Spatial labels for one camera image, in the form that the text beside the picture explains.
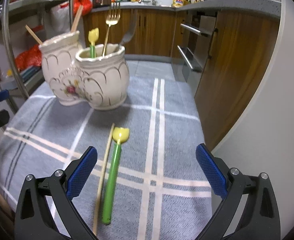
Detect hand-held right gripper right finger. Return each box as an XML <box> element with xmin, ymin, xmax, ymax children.
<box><xmin>196</xmin><ymin>144</ymin><xmax>281</xmax><ymax>240</ymax></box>

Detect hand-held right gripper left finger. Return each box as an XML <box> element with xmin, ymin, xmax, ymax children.
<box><xmin>14</xmin><ymin>145</ymin><xmax>98</xmax><ymax>240</ymax></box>

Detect wooden chopstick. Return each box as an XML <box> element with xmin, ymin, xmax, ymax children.
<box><xmin>25</xmin><ymin>25</ymin><xmax>43</xmax><ymax>45</ymax></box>
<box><xmin>92</xmin><ymin>122</ymin><xmax>115</xmax><ymax>236</ymax></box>
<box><xmin>70</xmin><ymin>5</ymin><xmax>83</xmax><ymax>33</ymax></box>

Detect green tulip-handled utensil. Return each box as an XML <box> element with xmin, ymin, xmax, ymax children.
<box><xmin>88</xmin><ymin>28</ymin><xmax>99</xmax><ymax>58</ymax></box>
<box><xmin>101</xmin><ymin>127</ymin><xmax>130</xmax><ymax>225</ymax></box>

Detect floral ceramic boot-shaped holder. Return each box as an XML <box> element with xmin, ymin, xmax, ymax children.
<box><xmin>38</xmin><ymin>31</ymin><xmax>130</xmax><ymax>111</ymax></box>

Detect gold fork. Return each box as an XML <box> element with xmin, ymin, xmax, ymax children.
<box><xmin>102</xmin><ymin>1</ymin><xmax>121</xmax><ymax>57</ymax></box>

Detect silver fork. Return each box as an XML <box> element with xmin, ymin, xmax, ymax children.
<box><xmin>118</xmin><ymin>27</ymin><xmax>136</xmax><ymax>47</ymax></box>

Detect metal storage rack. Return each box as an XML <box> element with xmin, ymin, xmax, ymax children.
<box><xmin>0</xmin><ymin>0</ymin><xmax>75</xmax><ymax>120</ymax></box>

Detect grey plaid tablecloth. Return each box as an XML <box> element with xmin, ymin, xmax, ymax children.
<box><xmin>0</xmin><ymin>60</ymin><xmax>212</xmax><ymax>240</ymax></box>

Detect white curved panel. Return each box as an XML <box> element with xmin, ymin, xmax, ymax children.
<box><xmin>204</xmin><ymin>0</ymin><xmax>294</xmax><ymax>240</ymax></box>

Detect white plastic bag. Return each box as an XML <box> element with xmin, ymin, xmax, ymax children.
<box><xmin>49</xmin><ymin>2</ymin><xmax>71</xmax><ymax>34</ymax></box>

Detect wooden kitchen cabinets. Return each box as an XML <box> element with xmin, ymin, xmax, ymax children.
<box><xmin>83</xmin><ymin>7</ymin><xmax>280</xmax><ymax>150</ymax></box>

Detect stainless steel oven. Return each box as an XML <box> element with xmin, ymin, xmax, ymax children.
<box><xmin>177</xmin><ymin>11</ymin><xmax>219</xmax><ymax>83</ymax></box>

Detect grey kitchen counter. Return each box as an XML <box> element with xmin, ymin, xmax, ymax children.
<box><xmin>90</xmin><ymin>0</ymin><xmax>281</xmax><ymax>20</ymax></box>

